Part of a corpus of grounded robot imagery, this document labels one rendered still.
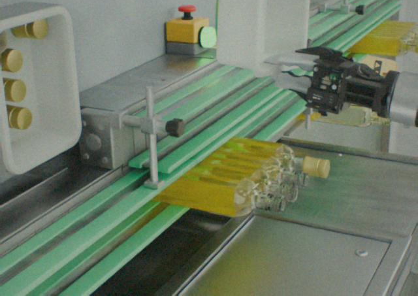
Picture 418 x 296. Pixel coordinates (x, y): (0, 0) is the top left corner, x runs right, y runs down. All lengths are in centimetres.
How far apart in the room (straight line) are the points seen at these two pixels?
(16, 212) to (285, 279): 46
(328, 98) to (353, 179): 66
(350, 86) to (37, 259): 51
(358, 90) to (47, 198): 49
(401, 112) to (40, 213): 54
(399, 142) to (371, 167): 572
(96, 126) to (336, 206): 62
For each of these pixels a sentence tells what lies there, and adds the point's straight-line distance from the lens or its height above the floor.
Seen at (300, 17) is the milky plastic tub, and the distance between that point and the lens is 122.
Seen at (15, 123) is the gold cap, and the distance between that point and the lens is 108.
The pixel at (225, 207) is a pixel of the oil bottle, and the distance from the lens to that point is 118.
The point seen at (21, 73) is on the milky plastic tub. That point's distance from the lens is 113.
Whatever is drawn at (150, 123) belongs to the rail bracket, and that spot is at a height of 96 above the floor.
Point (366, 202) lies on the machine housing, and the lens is 157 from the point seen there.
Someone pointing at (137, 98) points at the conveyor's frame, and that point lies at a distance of 122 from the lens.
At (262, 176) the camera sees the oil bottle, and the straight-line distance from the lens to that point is 122.
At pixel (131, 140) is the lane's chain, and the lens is 121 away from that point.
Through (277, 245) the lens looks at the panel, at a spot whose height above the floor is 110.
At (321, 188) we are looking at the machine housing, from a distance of 163.
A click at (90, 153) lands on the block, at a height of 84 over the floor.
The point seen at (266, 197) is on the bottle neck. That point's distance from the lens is 116.
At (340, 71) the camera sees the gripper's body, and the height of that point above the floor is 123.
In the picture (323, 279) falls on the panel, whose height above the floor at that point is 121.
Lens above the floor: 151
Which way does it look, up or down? 25 degrees down
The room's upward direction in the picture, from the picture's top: 99 degrees clockwise
